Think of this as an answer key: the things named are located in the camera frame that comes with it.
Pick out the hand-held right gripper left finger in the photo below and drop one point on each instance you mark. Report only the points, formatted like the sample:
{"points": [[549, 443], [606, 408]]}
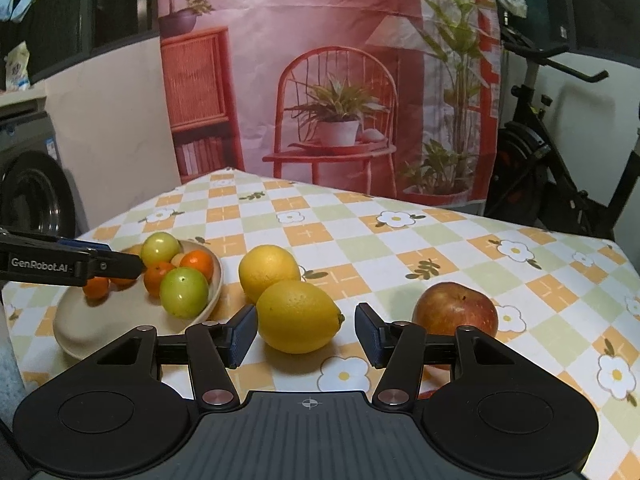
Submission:
{"points": [[242, 337]]}

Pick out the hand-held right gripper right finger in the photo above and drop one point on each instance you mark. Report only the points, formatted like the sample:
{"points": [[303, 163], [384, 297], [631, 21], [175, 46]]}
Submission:
{"points": [[370, 337]]}

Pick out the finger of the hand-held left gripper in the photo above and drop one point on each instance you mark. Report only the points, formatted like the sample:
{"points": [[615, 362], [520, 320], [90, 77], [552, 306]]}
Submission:
{"points": [[82, 244], [117, 265]]}

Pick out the green jujube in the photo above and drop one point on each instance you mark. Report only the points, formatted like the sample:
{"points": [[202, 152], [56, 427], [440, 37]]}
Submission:
{"points": [[184, 292], [160, 247]]}

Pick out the yellow lemon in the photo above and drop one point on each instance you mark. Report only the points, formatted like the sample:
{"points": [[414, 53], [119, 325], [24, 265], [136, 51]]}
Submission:
{"points": [[297, 316], [267, 270]]}

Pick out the small yellow loquat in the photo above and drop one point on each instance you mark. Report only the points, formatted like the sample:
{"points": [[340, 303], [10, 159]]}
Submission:
{"points": [[177, 260]]}

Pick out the beige oval bowl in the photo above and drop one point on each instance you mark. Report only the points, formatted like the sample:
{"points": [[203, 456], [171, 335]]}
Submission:
{"points": [[90, 325]]}

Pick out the red apple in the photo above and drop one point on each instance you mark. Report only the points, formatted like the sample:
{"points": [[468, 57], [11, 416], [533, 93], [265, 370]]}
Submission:
{"points": [[452, 310]]}

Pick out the grey washing machine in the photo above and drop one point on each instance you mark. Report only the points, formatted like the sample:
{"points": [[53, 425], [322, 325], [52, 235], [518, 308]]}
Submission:
{"points": [[35, 185]]}

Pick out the white printed packet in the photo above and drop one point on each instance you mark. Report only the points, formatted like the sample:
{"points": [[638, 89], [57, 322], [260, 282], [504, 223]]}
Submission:
{"points": [[17, 67]]}

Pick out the black exercise bike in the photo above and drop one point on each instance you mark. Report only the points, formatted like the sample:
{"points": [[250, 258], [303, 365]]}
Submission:
{"points": [[520, 160]]}

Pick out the dark window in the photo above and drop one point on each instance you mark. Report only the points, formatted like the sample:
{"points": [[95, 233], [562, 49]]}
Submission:
{"points": [[590, 0], [110, 0]]}

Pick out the hanging blue cloth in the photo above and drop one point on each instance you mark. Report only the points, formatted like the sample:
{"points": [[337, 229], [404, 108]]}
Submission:
{"points": [[14, 7]]}

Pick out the printed pink backdrop cloth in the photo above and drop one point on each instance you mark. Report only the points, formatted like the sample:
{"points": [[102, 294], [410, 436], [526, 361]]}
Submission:
{"points": [[300, 10]]}

